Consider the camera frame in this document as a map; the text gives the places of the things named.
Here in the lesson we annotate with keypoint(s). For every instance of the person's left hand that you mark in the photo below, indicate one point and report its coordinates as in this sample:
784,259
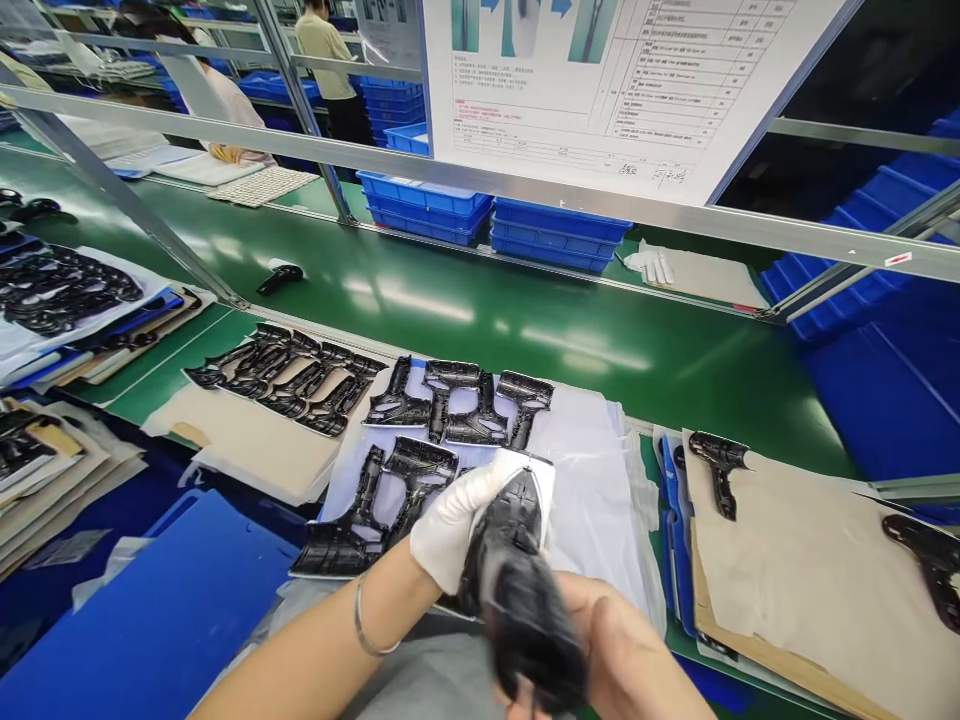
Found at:
442,525

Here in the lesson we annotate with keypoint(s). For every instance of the person's right hand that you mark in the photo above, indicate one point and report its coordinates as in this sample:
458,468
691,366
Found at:
637,660

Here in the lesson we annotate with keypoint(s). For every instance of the person's left fingers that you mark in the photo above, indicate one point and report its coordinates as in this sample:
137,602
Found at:
501,466

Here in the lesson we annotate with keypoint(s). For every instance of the person's right fingers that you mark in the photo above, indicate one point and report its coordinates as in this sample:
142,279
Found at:
581,615

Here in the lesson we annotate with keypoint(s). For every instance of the black plastic tool housing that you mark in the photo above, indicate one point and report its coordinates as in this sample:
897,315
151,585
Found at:
525,600

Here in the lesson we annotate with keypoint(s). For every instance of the black housing half shell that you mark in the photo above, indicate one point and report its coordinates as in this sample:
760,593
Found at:
476,427
420,459
446,390
341,551
529,397
720,461
397,397

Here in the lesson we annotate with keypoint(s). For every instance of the stack of white sheets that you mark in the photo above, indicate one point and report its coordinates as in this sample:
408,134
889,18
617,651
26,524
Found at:
592,480

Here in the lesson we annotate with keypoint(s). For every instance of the narrow blue plastic board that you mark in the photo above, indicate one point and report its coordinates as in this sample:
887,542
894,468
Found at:
679,540

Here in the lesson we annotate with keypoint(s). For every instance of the green conveyor belt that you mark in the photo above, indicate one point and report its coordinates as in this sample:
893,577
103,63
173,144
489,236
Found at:
465,315

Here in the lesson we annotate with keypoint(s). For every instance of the person's body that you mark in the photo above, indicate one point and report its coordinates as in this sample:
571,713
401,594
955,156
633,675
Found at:
435,675

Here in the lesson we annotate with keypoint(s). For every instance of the row of black housing shells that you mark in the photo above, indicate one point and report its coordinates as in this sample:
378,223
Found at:
300,379

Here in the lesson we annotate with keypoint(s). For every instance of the stack of beige paper sheets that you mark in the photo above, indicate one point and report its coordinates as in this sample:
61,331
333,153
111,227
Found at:
810,570

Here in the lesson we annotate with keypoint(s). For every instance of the stack of blue crates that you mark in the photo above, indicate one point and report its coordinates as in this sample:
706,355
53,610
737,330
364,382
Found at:
424,206
559,234

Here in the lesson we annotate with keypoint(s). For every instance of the beige paper sheet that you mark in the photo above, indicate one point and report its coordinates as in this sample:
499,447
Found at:
255,450

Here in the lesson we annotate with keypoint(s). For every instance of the pair of white gloves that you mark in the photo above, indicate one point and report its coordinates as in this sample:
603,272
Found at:
651,268

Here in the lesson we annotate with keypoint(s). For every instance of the grey cardboard sheet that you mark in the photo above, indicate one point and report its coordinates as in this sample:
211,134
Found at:
712,281

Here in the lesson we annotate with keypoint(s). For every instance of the black assembled tool body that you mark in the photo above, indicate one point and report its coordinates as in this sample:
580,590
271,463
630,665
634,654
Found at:
279,276

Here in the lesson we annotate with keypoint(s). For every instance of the white gridded tray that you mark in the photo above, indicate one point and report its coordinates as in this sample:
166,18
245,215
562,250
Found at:
262,186

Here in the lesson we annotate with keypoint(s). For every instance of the large blue plastic board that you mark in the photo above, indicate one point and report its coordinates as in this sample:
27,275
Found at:
150,622

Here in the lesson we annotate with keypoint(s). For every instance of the white work instruction sheet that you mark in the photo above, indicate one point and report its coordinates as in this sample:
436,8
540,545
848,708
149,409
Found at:
600,90

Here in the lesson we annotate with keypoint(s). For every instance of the stack of sheets and boards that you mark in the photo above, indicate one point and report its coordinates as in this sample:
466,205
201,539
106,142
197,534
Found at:
90,352

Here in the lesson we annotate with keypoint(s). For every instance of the heap of blue bins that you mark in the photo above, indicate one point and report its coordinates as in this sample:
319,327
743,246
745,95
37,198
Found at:
877,247

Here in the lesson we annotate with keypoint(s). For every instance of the stack of cardboard sheets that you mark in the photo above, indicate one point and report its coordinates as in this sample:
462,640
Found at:
52,495

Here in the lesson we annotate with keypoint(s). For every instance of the pile of black shells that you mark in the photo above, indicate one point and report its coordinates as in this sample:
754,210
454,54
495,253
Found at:
64,289

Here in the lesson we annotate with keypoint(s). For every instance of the aluminium frame rail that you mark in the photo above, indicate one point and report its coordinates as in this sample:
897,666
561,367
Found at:
375,154

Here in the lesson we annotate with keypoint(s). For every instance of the slanted aluminium frame strut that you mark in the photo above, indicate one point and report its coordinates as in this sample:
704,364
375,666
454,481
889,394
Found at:
862,251

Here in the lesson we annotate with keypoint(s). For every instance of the slanted aluminium frame post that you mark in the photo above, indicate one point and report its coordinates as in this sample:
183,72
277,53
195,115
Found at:
127,187

